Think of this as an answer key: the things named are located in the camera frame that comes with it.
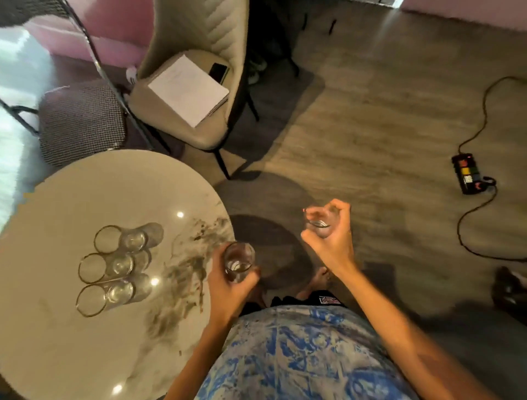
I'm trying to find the black smartphone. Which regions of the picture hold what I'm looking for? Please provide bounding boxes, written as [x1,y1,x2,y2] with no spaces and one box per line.
[208,62,230,85]

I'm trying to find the white sneaker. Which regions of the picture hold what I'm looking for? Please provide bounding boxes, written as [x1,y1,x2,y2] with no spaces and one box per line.
[247,58,269,85]

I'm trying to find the person's right hand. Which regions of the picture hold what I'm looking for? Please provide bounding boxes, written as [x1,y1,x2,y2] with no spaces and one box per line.
[301,199,357,277]

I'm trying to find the black furniture legs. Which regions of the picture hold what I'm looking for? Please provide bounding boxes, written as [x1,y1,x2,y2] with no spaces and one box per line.
[247,0,339,79]

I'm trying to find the person's right foot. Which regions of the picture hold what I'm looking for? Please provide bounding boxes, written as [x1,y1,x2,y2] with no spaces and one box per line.
[296,266,332,301]

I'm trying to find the person's left forearm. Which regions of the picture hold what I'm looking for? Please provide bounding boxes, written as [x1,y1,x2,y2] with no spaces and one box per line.
[164,317,233,400]

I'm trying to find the clear drinking glass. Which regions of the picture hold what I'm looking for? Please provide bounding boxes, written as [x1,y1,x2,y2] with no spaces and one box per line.
[304,206,341,239]
[223,242,256,284]
[94,225,148,254]
[78,251,135,284]
[75,279,136,318]

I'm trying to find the black power strip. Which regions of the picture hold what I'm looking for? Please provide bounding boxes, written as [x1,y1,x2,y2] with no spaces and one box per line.
[451,153,497,195]

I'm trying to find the person's left hand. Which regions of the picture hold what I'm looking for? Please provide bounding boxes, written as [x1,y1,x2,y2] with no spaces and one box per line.
[208,243,262,327]

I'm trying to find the blue and white patterned shirt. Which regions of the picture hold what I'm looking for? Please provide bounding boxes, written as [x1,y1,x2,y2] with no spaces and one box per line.
[195,305,420,400]

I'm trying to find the black power cable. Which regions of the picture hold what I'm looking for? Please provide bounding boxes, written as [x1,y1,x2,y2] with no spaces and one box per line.
[458,76,527,155]
[456,177,527,263]

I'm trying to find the black shorts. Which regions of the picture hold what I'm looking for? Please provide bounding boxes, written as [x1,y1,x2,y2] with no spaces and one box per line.
[239,290,347,318]

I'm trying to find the black bag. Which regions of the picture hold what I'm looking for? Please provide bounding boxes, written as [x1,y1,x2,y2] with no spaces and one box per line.
[491,266,527,327]

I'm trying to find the beige upholstered chair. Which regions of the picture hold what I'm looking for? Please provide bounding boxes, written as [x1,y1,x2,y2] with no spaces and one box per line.
[127,0,261,180]

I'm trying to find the person's right forearm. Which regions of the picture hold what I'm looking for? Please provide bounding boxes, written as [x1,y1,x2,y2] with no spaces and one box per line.
[335,264,501,400]

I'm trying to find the white paper stack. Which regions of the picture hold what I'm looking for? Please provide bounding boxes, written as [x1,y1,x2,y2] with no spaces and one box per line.
[147,54,230,129]

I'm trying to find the houndstooth chair with metal frame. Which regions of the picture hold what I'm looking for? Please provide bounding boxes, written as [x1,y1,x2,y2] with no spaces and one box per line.
[0,0,171,168]

